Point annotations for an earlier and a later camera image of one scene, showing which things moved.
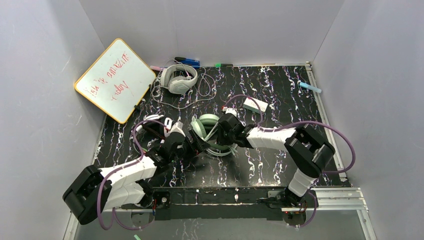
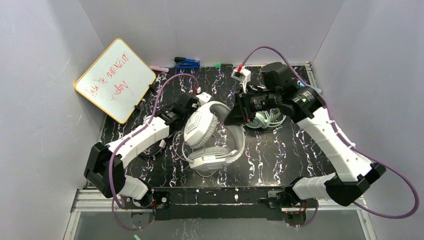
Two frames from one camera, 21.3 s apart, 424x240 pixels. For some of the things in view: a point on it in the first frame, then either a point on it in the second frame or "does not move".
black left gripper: x=191 y=145 -> x=189 y=102
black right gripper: x=224 y=131 -> x=243 y=104
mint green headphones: x=205 y=126 -> x=264 y=119
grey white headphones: x=178 y=85 -> x=200 y=135
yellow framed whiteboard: x=115 y=80 does not move
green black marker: x=220 y=65 does not move
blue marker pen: x=194 y=63 does not move
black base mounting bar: x=220 y=203 does not move
